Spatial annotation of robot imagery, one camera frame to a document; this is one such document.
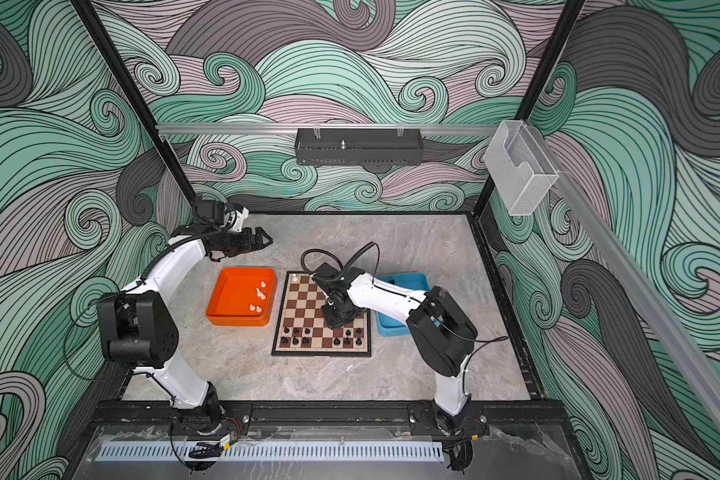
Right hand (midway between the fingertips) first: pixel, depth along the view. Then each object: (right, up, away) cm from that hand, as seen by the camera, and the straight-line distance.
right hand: (335, 322), depth 86 cm
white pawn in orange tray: (-25, +9, +12) cm, 29 cm away
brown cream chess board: (-11, -2, +2) cm, 11 cm away
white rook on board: (-14, +11, +12) cm, 21 cm away
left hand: (-23, +25, +3) cm, 34 cm away
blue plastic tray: (+15, -1, -2) cm, 15 cm away
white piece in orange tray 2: (-27, +3, +6) cm, 28 cm away
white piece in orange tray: (-25, +7, +9) cm, 27 cm away
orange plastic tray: (-31, +5, +10) cm, 34 cm away
